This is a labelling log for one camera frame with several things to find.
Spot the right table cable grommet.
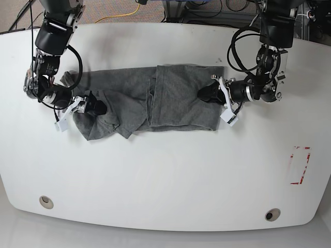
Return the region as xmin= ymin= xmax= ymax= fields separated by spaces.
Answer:
xmin=265 ymin=208 xmax=281 ymax=222

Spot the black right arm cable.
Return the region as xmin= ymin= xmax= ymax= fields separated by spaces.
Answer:
xmin=62 ymin=44 xmax=84 ymax=91

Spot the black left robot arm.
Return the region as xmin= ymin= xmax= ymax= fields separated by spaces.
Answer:
xmin=197 ymin=1 xmax=302 ymax=105

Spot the table cable grommet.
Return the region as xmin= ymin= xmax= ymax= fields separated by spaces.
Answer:
xmin=265 ymin=208 xmax=281 ymax=222
xmin=39 ymin=196 xmax=54 ymax=209

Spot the red tape rectangle marking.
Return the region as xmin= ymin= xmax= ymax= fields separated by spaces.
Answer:
xmin=288 ymin=146 xmax=311 ymax=185

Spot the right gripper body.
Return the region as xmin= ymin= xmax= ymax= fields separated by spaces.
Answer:
xmin=48 ymin=91 xmax=72 ymax=110

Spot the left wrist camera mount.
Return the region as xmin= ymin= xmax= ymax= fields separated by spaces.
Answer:
xmin=211 ymin=74 xmax=238 ymax=127

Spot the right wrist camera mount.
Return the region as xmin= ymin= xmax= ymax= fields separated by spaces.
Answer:
xmin=54 ymin=96 xmax=89 ymax=132

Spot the yellow cable on floor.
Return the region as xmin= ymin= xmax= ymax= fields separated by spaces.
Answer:
xmin=96 ymin=3 xmax=142 ymax=23

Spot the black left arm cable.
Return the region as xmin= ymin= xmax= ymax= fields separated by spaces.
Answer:
xmin=226 ymin=25 xmax=262 ymax=78

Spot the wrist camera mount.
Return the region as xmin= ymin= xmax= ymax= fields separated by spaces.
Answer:
xmin=211 ymin=74 xmax=238 ymax=127
xmin=54 ymin=96 xmax=89 ymax=132

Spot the left table cable grommet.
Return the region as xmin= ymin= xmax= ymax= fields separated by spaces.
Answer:
xmin=39 ymin=196 xmax=54 ymax=209

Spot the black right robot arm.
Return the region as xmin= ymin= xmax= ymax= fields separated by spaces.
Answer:
xmin=23 ymin=1 xmax=107 ymax=116

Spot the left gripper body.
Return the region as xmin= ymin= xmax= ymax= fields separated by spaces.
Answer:
xmin=229 ymin=81 xmax=252 ymax=103

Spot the grey t-shirt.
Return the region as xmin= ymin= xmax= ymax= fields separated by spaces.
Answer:
xmin=73 ymin=65 xmax=224 ymax=141

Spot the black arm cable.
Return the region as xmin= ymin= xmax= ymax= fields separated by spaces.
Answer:
xmin=62 ymin=44 xmax=84 ymax=91
xmin=226 ymin=25 xmax=262 ymax=78

